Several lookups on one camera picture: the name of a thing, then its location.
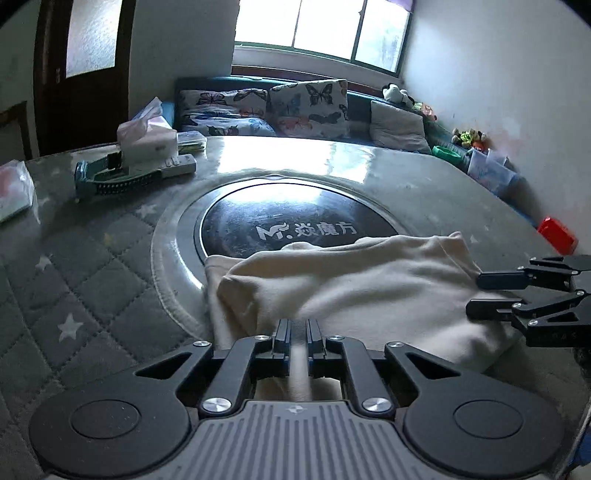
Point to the butterfly print blanket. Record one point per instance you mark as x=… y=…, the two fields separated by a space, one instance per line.
x=226 y=125

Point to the dark wooden door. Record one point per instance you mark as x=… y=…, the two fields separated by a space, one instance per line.
x=87 y=92

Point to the clear plastic container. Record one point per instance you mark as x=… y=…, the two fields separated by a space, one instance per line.
x=191 y=141

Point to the green and yellow plush toys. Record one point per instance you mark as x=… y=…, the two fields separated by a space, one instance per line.
x=468 y=138

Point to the wide butterfly print pillow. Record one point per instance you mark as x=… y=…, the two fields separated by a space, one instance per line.
x=217 y=101

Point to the window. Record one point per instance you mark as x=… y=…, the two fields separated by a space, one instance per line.
x=318 y=27

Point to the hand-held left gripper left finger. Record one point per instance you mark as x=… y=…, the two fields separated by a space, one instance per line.
x=284 y=350

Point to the clear plastic storage box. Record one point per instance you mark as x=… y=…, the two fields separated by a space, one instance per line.
x=491 y=171

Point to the cream cloth garment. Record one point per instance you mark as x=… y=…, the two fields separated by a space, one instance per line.
x=351 y=286

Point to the pink plush toy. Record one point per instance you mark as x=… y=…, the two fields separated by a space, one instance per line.
x=427 y=112

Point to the grey pillow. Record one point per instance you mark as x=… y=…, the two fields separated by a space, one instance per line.
x=399 y=127

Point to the white plastic packet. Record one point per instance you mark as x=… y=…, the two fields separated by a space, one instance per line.
x=14 y=191

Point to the green bowl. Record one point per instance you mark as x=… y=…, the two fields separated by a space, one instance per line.
x=448 y=153

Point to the red box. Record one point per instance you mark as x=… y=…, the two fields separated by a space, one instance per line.
x=556 y=234

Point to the round black hot plate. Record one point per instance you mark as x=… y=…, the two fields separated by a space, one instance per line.
x=277 y=207

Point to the teal sofa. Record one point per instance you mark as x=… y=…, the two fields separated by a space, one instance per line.
x=360 y=108

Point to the white remote control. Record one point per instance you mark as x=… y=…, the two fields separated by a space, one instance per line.
x=178 y=165

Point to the panda plush toy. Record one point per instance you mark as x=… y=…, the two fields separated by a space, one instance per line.
x=396 y=93

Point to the white tissue box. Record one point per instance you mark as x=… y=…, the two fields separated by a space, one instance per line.
x=147 y=141

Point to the square butterfly print pillow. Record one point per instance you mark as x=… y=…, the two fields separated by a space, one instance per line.
x=309 y=108

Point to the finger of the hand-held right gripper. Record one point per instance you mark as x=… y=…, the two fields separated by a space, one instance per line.
x=501 y=279
x=491 y=310

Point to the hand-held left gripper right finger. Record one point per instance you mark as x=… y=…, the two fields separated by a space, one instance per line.
x=315 y=350

